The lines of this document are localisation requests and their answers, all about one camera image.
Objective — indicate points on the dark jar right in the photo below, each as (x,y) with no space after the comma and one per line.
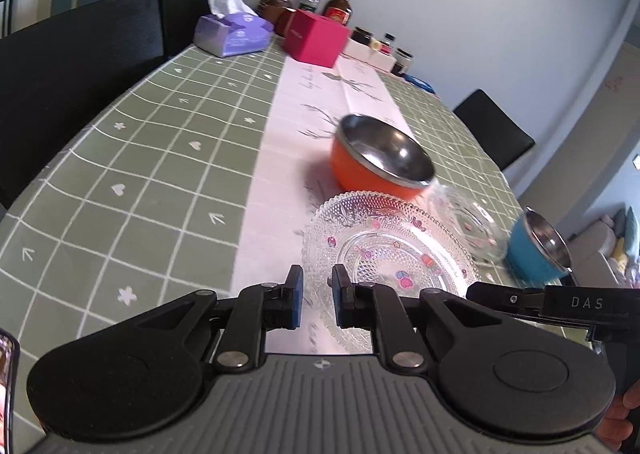
(403,62)

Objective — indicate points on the small patterned glass plate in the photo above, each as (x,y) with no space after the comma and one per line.
(470,221)

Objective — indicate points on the person's right hand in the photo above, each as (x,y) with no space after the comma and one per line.
(615,428)

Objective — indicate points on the black chair right side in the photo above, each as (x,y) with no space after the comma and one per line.
(501,139)

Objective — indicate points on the amber liquor bottle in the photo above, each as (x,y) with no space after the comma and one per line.
(338,10)

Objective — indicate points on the blue steel bowl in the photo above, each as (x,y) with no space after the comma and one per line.
(536,252)

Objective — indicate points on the dark jar left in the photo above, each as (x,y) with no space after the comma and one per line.
(361,36)

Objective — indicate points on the orange steel bowl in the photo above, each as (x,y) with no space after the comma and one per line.
(368,154)

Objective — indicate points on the beige sofa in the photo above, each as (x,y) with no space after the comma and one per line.
(606,253)

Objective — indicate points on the brown ceramic jar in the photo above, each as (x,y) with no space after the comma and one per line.
(273,10)

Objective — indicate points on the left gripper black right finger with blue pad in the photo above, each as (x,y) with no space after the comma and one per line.
(378,309)

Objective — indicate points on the white condiment tray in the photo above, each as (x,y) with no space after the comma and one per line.
(368,55)

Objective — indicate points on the blue packet on table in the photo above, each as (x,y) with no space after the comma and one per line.
(416,81)

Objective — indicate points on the large patterned glass plate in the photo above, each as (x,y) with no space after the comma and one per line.
(379,238)

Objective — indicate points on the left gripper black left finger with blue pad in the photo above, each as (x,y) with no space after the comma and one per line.
(246,320)

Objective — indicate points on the pink deer table runner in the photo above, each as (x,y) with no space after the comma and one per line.
(291,180)

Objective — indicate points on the small red-label bottle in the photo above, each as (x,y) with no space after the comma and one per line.
(387,44)

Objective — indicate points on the black chair far left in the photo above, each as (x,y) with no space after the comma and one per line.
(178,19)

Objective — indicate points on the dark jar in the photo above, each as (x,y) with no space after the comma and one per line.
(361,36)
(403,62)

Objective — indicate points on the black chair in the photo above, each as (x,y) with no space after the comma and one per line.
(178,19)
(501,139)
(59,73)

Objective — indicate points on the magenta cube box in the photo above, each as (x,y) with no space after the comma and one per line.
(314,39)

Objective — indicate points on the yellow round cap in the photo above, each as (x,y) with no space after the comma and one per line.
(375,43)

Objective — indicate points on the purple tissue box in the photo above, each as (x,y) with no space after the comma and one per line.
(231,28)

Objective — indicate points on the black chair near left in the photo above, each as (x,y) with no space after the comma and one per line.
(59,73)

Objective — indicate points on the green checked tablecloth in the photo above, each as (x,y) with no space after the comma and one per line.
(147,204)

